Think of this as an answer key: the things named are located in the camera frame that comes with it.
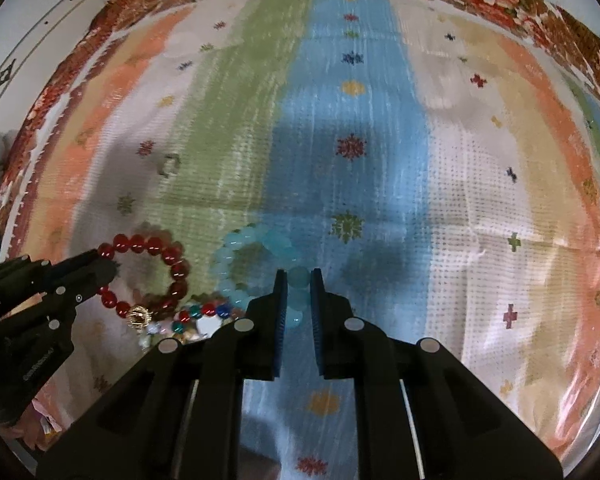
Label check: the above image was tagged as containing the striped patterned blanket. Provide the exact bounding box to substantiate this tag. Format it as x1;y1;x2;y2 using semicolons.
9;0;600;480

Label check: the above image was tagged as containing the light blue bead bracelet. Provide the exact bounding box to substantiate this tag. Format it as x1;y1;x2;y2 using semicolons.
212;224;314;334

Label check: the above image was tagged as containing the small silver ring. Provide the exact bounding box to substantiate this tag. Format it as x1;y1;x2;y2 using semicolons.
158;153;182;179

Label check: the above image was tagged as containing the white panelled door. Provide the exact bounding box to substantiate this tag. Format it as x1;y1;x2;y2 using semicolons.
0;0;117;133

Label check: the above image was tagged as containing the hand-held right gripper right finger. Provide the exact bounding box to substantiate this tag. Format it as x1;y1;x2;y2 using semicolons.
310;268;565;480

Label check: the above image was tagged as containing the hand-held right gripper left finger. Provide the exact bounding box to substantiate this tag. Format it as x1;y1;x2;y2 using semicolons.
36;269;287;480

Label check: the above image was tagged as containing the red bead bracelet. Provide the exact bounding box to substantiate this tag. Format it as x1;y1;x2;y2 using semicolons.
96;232;190;317

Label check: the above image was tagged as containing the multicolour bead bracelet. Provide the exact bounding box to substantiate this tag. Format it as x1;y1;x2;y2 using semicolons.
127;299;247;350

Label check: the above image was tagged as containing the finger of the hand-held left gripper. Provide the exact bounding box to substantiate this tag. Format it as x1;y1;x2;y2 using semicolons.
0;248;116;311
0;267;119;333

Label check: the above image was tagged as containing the pink cloth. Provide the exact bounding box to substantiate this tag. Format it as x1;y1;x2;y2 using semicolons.
16;389;65;450

